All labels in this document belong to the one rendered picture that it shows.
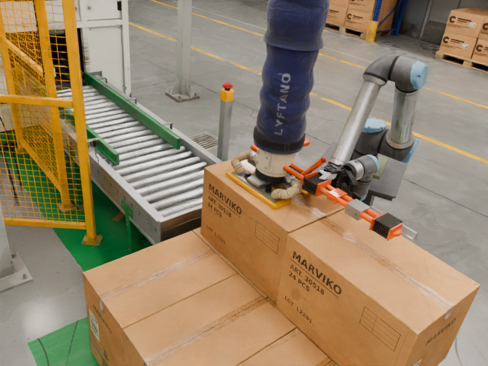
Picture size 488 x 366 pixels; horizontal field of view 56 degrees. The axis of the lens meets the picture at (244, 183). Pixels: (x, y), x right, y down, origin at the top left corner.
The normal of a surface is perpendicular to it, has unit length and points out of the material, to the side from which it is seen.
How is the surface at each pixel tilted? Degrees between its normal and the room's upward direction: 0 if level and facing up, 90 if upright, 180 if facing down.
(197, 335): 0
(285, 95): 108
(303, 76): 77
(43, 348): 0
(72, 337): 0
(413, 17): 90
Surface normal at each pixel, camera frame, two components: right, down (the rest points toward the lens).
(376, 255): 0.09, -0.85
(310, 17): 0.36, 0.37
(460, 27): -0.70, 0.33
